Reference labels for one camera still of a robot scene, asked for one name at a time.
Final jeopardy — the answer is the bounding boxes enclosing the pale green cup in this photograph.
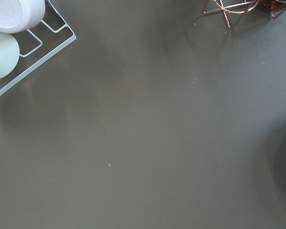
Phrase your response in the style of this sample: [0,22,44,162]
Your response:
[0,32,20,78]

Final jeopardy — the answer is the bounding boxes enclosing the white cup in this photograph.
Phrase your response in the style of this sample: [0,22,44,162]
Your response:
[0,0,45,33]

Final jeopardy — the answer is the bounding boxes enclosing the copper wire bottle rack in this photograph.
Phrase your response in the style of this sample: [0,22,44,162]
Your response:
[202,0,286,31]

